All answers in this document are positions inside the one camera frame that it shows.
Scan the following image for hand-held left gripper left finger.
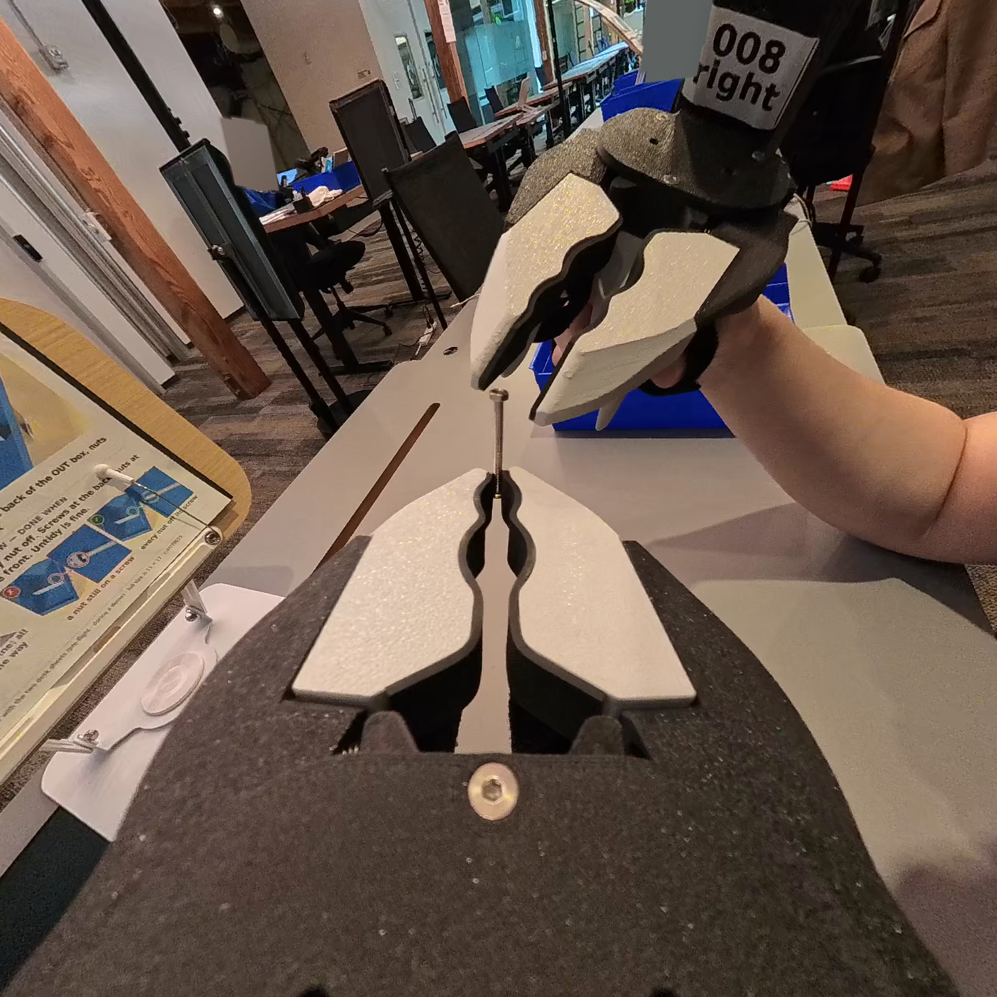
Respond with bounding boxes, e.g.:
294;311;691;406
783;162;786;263
292;467;495;711

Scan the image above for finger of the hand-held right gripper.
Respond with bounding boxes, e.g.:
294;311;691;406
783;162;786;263
469;171;624;392
528;231;743;427

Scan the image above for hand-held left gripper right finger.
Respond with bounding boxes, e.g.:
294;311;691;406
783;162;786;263
498;467;698;718

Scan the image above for blue plastic bin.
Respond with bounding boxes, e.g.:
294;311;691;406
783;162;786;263
530;267;797;435

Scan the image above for person's right forearm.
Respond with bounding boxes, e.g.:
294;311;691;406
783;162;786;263
740;312;997;567

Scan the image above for person's right hand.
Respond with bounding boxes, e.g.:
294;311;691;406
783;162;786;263
649;298;813;439

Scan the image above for blue storage bin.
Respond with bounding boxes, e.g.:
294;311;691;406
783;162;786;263
598;72;684;123
298;159;361;197

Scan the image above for black office chair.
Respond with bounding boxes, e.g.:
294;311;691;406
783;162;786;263
302;237;396;341
783;47;886;283

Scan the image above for row of wooden desks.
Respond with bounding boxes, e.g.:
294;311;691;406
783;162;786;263
448;43;634;184

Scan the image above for black monitor back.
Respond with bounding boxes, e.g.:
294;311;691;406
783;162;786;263
329;78;411;205

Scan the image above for wooden top desk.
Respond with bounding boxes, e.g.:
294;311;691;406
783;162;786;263
259;183;437;376

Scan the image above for tan jacket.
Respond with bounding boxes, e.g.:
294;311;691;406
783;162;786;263
863;0;997;205

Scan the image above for black monitor on stand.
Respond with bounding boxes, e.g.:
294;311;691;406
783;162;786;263
159;139;353;439

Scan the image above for printed instruction sheet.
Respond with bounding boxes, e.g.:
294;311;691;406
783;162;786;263
0;323;233;750

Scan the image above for instruction sheet on stand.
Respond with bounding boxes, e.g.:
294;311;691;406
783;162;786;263
0;300;252;786

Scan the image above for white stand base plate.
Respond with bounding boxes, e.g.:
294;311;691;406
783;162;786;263
41;584;285;844

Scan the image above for wooden post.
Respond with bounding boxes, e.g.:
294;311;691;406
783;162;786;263
0;19;271;402
423;0;470;104

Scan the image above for wire page holder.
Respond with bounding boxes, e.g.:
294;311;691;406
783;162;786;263
92;463;224;546

